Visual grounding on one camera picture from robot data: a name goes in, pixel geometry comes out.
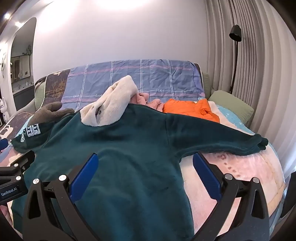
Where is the beige pleated curtain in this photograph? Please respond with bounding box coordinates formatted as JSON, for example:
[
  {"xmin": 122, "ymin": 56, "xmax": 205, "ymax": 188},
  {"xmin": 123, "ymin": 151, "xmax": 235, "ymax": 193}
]
[{"xmin": 205, "ymin": 0, "xmax": 296, "ymax": 179}]

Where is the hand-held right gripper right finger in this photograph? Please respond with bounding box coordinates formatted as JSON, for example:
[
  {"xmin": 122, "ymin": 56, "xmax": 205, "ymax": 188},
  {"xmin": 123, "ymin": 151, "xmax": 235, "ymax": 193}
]
[{"xmin": 193, "ymin": 153, "xmax": 270, "ymax": 241}]

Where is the light blue blanket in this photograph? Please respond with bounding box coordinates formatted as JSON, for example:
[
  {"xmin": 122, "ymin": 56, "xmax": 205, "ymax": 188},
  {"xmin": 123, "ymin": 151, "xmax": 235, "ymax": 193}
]
[{"xmin": 217, "ymin": 104, "xmax": 258, "ymax": 137}]

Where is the arched wall niche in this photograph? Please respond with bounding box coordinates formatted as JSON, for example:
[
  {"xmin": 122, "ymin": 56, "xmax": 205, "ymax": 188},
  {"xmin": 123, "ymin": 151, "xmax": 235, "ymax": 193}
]
[{"xmin": 10, "ymin": 17, "xmax": 37, "ymax": 112}]

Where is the green headboard cushion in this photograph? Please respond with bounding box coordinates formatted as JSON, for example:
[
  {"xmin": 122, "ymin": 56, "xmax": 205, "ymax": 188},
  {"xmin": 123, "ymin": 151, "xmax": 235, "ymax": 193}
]
[{"xmin": 202, "ymin": 72, "xmax": 214, "ymax": 98}]

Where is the large green pillow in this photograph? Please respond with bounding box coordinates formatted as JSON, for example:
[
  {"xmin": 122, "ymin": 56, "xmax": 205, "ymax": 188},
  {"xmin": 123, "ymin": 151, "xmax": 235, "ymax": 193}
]
[{"xmin": 209, "ymin": 90, "xmax": 255, "ymax": 124}]

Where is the black floor lamp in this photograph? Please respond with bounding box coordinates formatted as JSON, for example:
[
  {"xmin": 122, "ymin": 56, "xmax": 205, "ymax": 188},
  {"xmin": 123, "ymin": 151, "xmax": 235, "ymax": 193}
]
[{"xmin": 228, "ymin": 24, "xmax": 242, "ymax": 95}]

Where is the small green cushion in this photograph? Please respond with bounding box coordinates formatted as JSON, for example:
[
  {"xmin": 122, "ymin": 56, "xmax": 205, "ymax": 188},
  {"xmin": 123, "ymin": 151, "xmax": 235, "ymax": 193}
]
[{"xmin": 34, "ymin": 84, "xmax": 46, "ymax": 110}]

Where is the tree print cover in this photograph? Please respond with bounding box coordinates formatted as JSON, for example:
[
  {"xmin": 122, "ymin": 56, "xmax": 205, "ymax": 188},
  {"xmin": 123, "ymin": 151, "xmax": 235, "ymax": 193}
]
[{"xmin": 0, "ymin": 68, "xmax": 71, "ymax": 141}]

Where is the white cat figurine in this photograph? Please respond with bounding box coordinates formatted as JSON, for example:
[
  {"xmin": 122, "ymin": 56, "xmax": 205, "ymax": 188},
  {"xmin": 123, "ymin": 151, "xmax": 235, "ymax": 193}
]
[{"xmin": 0, "ymin": 97, "xmax": 8, "ymax": 117}]

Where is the pink fleece blanket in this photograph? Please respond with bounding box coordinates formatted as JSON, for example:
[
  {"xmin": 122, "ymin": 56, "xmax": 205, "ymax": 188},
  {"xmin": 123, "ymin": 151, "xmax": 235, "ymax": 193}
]
[{"xmin": 178, "ymin": 102, "xmax": 287, "ymax": 235}]

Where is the orange folded jacket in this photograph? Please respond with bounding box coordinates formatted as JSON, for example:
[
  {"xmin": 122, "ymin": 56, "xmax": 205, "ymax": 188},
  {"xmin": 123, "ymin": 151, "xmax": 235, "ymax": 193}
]
[{"xmin": 162, "ymin": 98, "xmax": 220, "ymax": 123}]

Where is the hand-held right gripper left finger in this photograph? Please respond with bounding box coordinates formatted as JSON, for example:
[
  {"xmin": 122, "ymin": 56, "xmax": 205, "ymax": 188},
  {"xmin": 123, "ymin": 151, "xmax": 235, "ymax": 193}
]
[{"xmin": 23, "ymin": 153, "xmax": 100, "ymax": 241}]

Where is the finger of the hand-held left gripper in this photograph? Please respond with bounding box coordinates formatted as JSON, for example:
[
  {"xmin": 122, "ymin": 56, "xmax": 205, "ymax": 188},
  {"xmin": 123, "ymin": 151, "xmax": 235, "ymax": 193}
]
[
  {"xmin": 0, "ymin": 151, "xmax": 36, "ymax": 180},
  {"xmin": 0, "ymin": 138, "xmax": 11, "ymax": 151}
]

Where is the teal fleece hooded sweater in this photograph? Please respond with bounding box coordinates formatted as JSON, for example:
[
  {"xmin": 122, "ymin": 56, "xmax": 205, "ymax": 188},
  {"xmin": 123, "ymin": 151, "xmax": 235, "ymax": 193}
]
[{"xmin": 10, "ymin": 76, "xmax": 269, "ymax": 241}]

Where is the pink folded garment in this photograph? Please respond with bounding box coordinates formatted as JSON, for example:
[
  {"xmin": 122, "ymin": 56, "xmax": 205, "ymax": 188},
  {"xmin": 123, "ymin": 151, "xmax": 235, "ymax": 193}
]
[{"xmin": 129, "ymin": 92, "xmax": 165, "ymax": 113}]

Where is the blue plaid sheet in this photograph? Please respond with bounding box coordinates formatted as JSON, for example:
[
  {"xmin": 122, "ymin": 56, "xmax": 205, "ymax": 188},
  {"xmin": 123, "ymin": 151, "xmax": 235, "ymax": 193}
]
[{"xmin": 61, "ymin": 59, "xmax": 205, "ymax": 104}]

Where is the grey-brown plush cloth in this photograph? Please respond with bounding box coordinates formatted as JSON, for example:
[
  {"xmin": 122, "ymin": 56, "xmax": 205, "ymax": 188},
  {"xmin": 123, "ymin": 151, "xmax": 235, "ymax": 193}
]
[{"xmin": 29, "ymin": 101, "xmax": 75, "ymax": 127}]

